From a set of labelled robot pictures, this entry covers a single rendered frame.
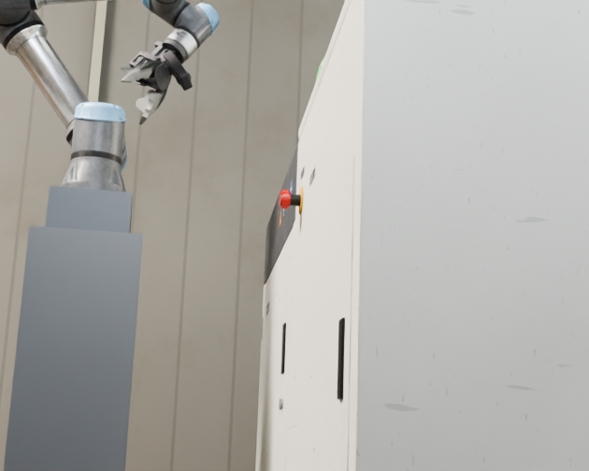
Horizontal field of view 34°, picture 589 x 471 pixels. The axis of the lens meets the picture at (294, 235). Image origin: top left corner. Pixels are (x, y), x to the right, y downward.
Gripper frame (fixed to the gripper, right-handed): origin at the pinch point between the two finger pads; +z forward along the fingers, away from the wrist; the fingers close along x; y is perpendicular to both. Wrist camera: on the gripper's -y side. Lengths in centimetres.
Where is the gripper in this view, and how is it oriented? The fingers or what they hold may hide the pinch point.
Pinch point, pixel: (133, 105)
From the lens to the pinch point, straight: 237.1
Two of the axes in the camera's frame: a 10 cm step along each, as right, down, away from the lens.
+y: -8.3, -3.6, 4.4
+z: -5.4, 7.2, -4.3
